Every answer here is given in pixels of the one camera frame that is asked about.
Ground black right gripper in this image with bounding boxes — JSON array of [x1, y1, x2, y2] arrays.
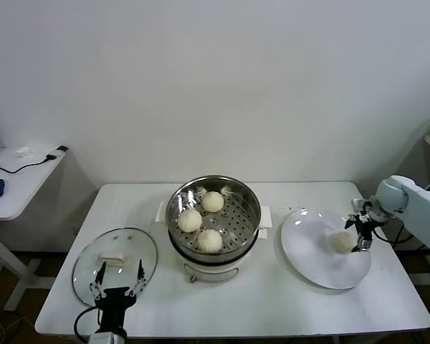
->
[[345, 206, 380, 254]]

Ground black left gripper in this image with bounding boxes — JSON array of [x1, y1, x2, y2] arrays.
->
[[89, 258, 147, 333]]

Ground white steamed baozi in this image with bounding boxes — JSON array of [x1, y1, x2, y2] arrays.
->
[[196, 229, 224, 254], [201, 191, 225, 213], [177, 209, 203, 233], [331, 231, 355, 254]]

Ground glass pot lid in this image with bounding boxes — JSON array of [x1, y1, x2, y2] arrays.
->
[[72, 226, 159, 308]]

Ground stainless steel steamer basket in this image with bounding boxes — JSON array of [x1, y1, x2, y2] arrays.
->
[[165, 175, 262, 254]]

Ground white round plate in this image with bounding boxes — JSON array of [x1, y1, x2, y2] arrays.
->
[[280, 209, 372, 290]]

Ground cream electric cooking pot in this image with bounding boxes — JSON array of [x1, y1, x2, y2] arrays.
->
[[154, 200, 274, 285]]

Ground white side table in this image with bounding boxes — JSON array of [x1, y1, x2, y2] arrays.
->
[[0, 145, 70, 312]]

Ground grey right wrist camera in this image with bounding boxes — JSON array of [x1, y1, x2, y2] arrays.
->
[[351, 197, 373, 212]]

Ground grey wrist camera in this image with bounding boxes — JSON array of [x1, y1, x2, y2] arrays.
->
[[88, 332, 114, 344], [351, 197, 373, 212]]

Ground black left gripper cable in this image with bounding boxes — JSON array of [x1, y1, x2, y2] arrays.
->
[[74, 307, 101, 341]]

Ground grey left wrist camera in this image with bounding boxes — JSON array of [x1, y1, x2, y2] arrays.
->
[[88, 332, 114, 344]]

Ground black cable with plug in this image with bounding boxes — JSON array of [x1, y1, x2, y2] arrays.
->
[[0, 153, 57, 175]]

